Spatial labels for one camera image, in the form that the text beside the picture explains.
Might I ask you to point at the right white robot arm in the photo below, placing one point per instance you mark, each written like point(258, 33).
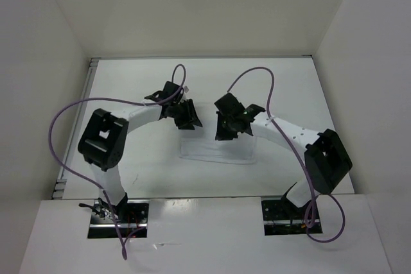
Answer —
point(323, 154)

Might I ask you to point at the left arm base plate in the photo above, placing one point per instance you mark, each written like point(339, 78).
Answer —
point(134, 221)

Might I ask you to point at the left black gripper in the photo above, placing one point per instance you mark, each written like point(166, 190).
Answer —
point(190, 117)

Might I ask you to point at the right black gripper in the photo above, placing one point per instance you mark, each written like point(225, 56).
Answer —
point(221, 135)

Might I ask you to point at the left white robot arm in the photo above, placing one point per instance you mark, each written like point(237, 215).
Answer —
point(103, 141)

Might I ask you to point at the white skirt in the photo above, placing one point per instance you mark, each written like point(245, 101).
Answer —
point(237, 151)

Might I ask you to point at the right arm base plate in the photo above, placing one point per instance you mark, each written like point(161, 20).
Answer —
point(282, 218)

